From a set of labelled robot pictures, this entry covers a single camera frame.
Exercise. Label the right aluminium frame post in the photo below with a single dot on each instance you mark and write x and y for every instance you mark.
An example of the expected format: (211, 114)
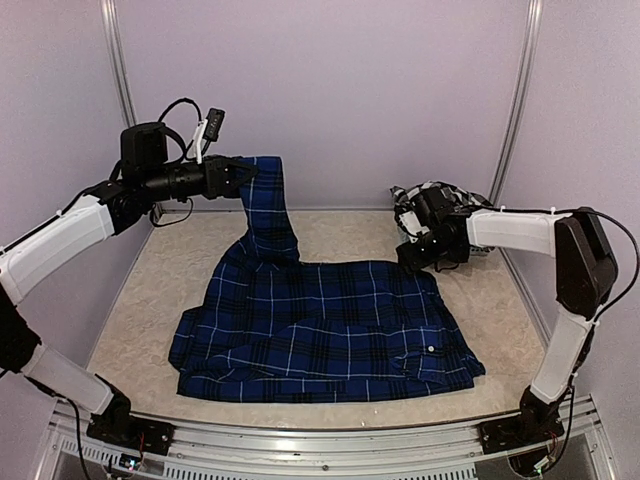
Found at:
(518, 102)

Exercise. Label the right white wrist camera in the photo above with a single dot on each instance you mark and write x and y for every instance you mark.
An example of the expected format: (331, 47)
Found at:
(409, 223)

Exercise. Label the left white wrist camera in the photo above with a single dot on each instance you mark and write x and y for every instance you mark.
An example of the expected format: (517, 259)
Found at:
(206, 132)

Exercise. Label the front aluminium rail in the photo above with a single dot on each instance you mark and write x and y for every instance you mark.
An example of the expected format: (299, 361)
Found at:
(199, 450)

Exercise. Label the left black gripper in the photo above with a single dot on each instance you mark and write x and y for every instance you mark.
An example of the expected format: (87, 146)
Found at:
(215, 174)

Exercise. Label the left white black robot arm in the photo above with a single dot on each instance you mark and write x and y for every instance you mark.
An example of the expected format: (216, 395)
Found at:
(143, 177)

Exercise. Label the black white checkered shirt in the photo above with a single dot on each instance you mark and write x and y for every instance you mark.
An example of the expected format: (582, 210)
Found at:
(432, 201)

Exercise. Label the left aluminium frame post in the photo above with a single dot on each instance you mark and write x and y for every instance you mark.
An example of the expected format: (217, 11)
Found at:
(116, 55)

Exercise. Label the light blue plastic basket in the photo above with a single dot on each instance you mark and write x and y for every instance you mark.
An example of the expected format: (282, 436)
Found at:
(480, 251)

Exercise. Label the blue plaid long sleeve shirt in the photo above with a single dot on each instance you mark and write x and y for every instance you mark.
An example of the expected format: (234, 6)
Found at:
(275, 329)

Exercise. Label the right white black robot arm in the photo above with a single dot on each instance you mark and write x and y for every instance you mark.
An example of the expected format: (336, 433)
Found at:
(443, 223)

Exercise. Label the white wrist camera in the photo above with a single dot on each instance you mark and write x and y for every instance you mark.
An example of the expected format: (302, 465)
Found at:
(206, 132)
(409, 223)

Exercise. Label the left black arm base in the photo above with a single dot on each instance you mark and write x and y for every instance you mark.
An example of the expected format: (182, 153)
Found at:
(117, 426)

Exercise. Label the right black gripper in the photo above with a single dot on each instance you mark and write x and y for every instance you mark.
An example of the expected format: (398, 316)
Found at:
(412, 261)

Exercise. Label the aluminium frame post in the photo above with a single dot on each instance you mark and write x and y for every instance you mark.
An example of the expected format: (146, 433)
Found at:
(518, 102)
(116, 55)

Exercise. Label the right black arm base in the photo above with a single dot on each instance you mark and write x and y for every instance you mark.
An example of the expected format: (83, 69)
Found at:
(534, 422)

